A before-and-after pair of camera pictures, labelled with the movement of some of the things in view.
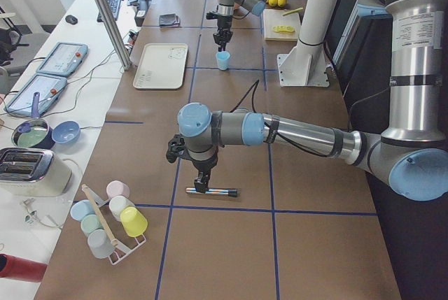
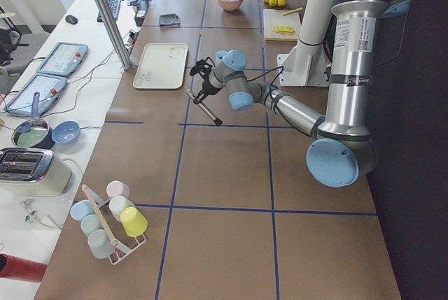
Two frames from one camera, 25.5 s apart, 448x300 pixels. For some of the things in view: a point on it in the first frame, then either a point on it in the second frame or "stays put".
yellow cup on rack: [134, 222] stays put
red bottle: [13, 267] stays put
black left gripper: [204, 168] to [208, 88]
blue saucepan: [36, 132] stays put
